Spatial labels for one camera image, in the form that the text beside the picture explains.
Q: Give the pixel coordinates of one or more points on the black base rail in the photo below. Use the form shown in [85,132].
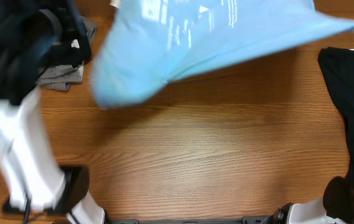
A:
[243,220]

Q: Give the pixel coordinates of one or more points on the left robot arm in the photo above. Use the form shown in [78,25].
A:
[34,36]

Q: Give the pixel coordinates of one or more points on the black folded shirt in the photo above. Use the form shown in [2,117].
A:
[61,52]

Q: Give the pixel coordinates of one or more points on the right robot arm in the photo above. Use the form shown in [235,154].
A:
[336,206]

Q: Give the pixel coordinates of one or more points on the light blue t-shirt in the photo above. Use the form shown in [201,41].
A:
[155,42]

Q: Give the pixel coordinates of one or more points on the grey folded garment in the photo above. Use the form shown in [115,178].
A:
[62,77]

